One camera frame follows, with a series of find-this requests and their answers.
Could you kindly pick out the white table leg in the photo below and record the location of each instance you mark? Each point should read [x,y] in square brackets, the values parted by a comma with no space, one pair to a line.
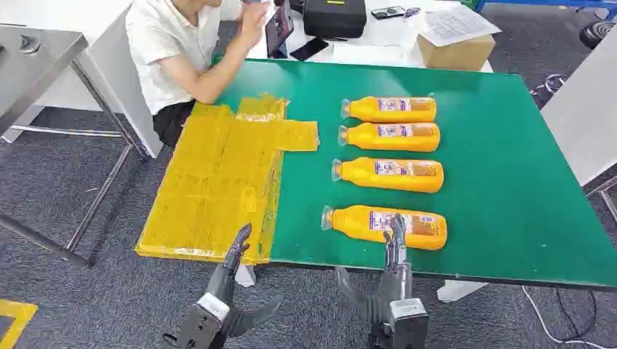
[460,290]
[246,277]

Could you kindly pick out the person's right hand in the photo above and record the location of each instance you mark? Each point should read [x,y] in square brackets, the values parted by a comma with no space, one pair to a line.
[253,21]

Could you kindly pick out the green table mat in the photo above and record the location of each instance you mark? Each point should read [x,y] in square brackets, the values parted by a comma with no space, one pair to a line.
[482,168]

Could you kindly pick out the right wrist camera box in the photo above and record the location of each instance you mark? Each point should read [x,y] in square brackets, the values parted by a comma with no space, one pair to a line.
[408,322]

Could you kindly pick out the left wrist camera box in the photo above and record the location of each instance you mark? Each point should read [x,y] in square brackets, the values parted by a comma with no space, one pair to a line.
[205,318]

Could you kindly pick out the black carrying case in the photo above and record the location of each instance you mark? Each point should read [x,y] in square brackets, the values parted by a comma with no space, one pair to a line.
[333,18]

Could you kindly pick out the grey table with steel leg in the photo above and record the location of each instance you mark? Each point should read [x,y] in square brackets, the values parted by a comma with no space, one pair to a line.
[583,115]

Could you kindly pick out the black smartphone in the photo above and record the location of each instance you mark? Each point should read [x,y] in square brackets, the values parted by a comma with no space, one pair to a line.
[309,49]

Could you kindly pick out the brown cardboard box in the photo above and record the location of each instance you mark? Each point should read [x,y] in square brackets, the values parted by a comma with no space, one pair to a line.
[458,55]

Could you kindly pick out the printed paper sheet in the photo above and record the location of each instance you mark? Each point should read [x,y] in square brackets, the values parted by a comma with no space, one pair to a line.
[458,24]

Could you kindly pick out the small grey metal part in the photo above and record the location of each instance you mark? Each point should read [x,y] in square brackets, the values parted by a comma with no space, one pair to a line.
[30,44]

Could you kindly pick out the steel bench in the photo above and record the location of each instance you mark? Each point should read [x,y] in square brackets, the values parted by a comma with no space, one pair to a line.
[33,72]

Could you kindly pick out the blue metal frame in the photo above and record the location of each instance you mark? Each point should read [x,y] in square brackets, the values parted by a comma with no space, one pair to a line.
[544,4]

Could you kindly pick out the tablet on blue stand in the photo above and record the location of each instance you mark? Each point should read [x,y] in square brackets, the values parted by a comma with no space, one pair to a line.
[278,26]

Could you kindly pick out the yellow floor tape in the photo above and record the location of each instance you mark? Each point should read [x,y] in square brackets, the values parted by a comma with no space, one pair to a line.
[19,318]

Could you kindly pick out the yellow sheet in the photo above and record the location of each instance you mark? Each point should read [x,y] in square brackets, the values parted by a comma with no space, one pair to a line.
[217,183]

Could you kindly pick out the black remote control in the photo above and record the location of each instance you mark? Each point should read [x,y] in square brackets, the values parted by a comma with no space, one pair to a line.
[388,12]

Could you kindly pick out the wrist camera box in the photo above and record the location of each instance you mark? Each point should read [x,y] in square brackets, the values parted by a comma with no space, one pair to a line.
[205,318]
[408,322]

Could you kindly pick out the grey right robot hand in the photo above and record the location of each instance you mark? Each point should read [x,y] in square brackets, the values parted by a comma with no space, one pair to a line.
[396,282]

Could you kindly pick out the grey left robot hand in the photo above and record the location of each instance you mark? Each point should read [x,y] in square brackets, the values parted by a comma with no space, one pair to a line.
[222,284]

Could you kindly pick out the black round disc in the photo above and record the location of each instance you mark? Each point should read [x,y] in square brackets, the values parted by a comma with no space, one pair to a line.
[598,33]

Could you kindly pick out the small purple gadget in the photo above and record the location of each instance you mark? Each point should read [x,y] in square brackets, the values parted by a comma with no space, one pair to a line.
[412,12]

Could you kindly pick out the orange drink bottle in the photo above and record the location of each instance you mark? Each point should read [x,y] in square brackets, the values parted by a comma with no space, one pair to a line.
[385,110]
[366,174]
[354,224]
[385,138]

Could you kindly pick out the person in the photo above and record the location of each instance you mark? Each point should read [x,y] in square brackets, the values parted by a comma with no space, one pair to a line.
[159,48]

